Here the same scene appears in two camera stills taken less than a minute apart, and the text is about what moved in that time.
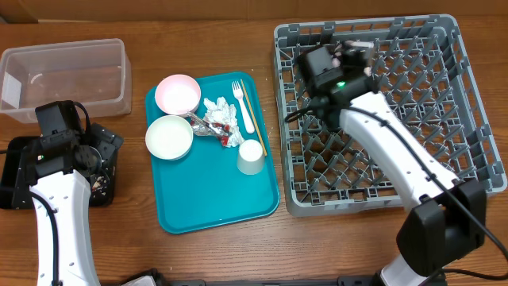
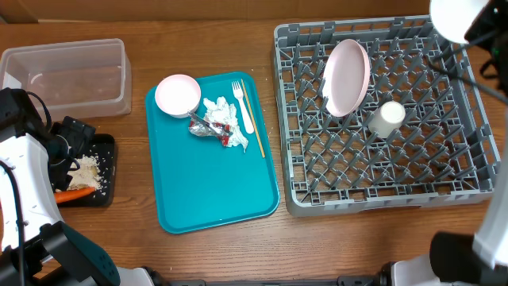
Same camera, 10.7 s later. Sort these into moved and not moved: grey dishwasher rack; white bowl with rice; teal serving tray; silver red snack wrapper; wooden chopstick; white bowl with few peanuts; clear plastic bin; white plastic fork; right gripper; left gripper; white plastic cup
Moved: right gripper; white plastic cup; left gripper; white bowl with rice
Not moved: teal serving tray; silver red snack wrapper; white bowl with few peanuts; wooden chopstick; white plastic fork; grey dishwasher rack; clear plastic bin
